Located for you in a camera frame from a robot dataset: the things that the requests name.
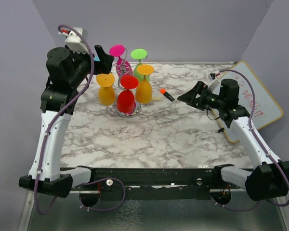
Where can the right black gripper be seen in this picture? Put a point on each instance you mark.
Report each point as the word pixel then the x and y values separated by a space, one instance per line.
pixel 190 97

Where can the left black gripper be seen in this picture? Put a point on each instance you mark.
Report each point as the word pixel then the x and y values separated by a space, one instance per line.
pixel 104 64

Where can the red wine glass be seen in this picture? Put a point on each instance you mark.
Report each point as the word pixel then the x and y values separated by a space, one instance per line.
pixel 126 100

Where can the yellow wine glass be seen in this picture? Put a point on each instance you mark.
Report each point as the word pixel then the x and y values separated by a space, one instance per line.
pixel 143 92
pixel 106 93

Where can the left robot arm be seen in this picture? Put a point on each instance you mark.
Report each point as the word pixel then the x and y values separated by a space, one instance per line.
pixel 67 70

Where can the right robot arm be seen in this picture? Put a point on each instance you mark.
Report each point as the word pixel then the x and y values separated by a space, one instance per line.
pixel 270 176

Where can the pink wine glass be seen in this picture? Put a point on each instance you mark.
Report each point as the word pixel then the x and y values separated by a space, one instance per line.
pixel 122 65

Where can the chrome wine glass rack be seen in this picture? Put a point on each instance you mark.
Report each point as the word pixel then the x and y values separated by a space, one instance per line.
pixel 137 105

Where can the green wine glass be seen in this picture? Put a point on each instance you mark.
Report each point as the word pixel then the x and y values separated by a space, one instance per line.
pixel 140 55

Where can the orange black highlighter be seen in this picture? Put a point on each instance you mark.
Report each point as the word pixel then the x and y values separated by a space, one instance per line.
pixel 167 95

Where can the pale yellow marker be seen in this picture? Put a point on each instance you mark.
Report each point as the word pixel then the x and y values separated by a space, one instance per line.
pixel 157 99

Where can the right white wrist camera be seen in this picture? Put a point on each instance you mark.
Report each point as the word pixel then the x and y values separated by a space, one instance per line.
pixel 214 81

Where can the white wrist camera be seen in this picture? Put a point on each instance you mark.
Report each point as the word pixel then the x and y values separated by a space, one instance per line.
pixel 214 81
pixel 73 41

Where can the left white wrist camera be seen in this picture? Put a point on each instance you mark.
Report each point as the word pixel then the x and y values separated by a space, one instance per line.
pixel 73 41

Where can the whiteboard with yellow frame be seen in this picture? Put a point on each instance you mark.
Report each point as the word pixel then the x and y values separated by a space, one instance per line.
pixel 253 93

